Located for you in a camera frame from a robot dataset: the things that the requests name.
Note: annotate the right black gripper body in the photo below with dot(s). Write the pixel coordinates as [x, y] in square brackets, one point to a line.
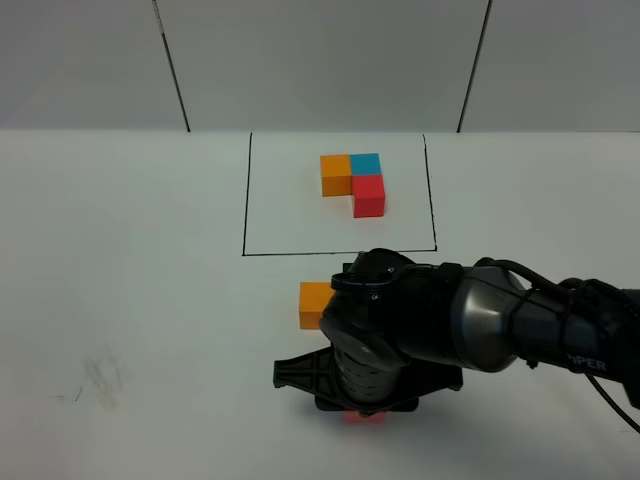
[340, 383]

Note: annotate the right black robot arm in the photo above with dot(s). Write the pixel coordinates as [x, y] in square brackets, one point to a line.
[399, 330]

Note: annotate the white template sheet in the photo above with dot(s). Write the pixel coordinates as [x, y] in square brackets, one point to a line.
[288, 215]

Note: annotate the red template block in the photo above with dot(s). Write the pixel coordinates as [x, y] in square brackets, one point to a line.
[368, 195]

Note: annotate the orange template block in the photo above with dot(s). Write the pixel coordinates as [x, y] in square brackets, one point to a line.
[336, 175]

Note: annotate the blue template block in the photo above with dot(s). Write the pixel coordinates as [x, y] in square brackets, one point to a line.
[365, 164]

